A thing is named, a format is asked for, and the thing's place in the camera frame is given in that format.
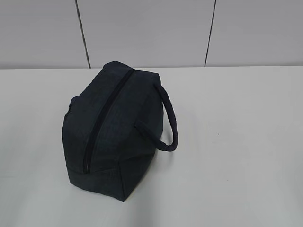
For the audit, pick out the dark blue lunch bag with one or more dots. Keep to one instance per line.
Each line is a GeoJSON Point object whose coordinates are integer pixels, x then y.
{"type": "Point", "coordinates": [113, 129]}

